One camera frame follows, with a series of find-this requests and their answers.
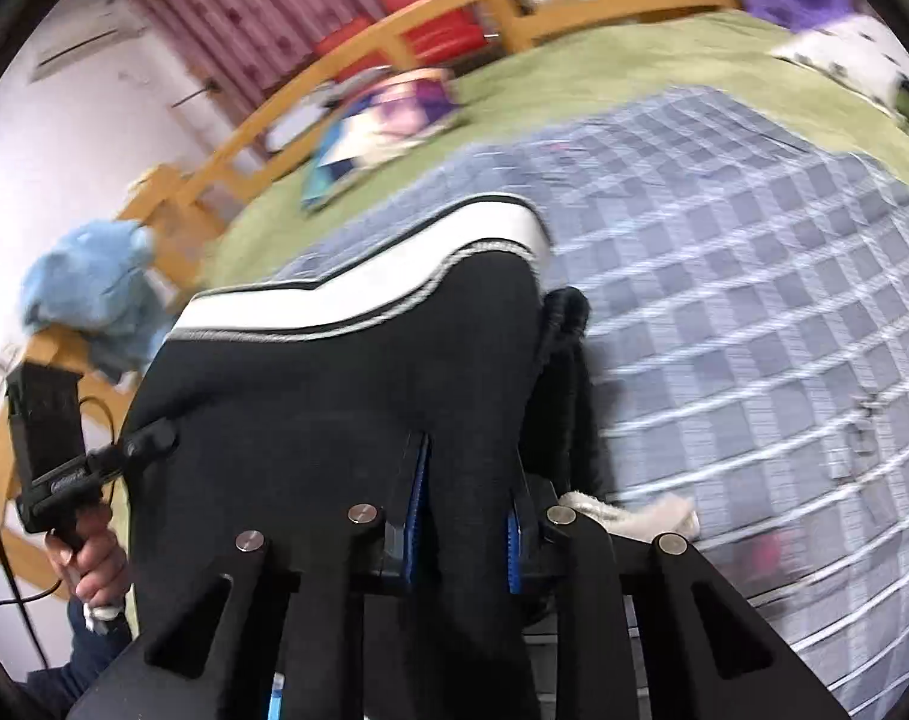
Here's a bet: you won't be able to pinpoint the green bed sheet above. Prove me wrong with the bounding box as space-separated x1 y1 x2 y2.
203 7 909 293

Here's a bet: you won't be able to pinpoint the red chair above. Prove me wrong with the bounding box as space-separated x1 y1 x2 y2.
315 15 384 67
379 0 485 61

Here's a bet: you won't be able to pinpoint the black pants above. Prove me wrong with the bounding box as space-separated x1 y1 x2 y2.
128 195 701 720

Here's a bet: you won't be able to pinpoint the blue plush toy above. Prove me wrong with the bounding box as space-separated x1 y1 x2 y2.
20 219 178 383

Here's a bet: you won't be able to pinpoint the colourful geometric pillow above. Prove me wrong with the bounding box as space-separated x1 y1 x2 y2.
300 67 466 212

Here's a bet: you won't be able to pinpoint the wooden bed frame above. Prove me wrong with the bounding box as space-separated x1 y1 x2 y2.
0 0 740 601

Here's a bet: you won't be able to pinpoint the black cable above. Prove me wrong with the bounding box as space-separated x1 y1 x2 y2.
0 420 76 691

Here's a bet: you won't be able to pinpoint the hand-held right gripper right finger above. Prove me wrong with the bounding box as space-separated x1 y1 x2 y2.
506 476 853 720

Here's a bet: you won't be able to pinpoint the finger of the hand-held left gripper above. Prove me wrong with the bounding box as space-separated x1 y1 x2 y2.
86 420 179 479

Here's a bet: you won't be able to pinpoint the person's left hand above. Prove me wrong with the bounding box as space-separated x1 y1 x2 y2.
45 506 133 610

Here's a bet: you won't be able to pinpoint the person's left forearm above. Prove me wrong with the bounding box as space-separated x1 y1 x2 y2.
23 600 136 720

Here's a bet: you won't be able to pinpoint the grey checked blanket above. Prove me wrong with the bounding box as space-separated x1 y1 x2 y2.
274 86 909 720

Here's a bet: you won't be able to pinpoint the white flower-print pillow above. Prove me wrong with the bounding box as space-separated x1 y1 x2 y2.
770 13 909 117

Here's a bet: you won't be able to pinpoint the white air conditioner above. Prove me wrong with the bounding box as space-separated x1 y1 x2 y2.
30 15 148 83

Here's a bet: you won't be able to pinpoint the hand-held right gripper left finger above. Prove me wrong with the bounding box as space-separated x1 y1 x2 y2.
64 431 433 720

